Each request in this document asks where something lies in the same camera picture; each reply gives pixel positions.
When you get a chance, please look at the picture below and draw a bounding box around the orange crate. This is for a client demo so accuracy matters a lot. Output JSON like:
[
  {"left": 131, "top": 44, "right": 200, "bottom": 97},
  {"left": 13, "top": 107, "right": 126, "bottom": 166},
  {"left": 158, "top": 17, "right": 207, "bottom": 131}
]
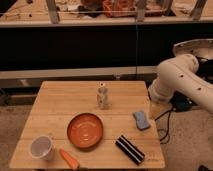
[{"left": 102, "top": 0, "right": 135, "bottom": 17}]

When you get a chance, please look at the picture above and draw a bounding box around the wooden table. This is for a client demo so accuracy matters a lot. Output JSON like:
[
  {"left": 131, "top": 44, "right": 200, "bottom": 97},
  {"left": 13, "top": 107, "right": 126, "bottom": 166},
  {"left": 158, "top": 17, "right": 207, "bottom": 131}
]
[{"left": 10, "top": 81, "right": 165, "bottom": 169}]

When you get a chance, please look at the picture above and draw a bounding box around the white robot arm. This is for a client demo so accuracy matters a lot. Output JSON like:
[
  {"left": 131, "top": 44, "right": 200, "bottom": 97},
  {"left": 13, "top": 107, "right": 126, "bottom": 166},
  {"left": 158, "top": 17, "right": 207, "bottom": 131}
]
[{"left": 148, "top": 54, "right": 213, "bottom": 115}]

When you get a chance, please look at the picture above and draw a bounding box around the blue sponge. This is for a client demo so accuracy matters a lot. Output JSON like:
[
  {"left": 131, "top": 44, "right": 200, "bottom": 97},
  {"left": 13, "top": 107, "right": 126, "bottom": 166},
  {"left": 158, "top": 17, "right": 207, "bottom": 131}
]
[{"left": 133, "top": 111, "right": 150, "bottom": 130}]

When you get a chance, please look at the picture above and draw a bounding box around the black striped eraser block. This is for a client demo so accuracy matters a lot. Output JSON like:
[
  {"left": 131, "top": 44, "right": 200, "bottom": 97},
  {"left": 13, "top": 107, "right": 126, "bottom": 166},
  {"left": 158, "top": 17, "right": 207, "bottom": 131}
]
[{"left": 115, "top": 135, "right": 145, "bottom": 165}]

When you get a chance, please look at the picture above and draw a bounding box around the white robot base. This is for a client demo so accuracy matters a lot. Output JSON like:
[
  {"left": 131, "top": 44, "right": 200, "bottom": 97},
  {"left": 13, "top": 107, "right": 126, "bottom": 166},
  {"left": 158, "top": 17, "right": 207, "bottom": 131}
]
[{"left": 173, "top": 38, "right": 213, "bottom": 61}]

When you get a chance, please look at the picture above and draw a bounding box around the black cable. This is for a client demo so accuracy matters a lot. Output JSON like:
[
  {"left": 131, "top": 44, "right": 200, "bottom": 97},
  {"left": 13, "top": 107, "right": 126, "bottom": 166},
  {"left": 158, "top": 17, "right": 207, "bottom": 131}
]
[{"left": 153, "top": 108, "right": 174, "bottom": 145}]

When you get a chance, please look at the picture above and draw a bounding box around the orange bowl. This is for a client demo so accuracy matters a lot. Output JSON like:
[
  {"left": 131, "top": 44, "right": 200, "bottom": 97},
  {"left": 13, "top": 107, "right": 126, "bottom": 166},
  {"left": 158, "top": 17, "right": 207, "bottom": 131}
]
[{"left": 67, "top": 113, "right": 104, "bottom": 149}]

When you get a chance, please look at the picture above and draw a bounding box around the orange carrot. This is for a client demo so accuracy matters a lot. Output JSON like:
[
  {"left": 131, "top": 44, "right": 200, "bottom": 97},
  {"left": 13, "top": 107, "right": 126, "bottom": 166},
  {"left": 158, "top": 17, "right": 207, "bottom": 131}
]
[{"left": 59, "top": 149, "right": 79, "bottom": 170}]

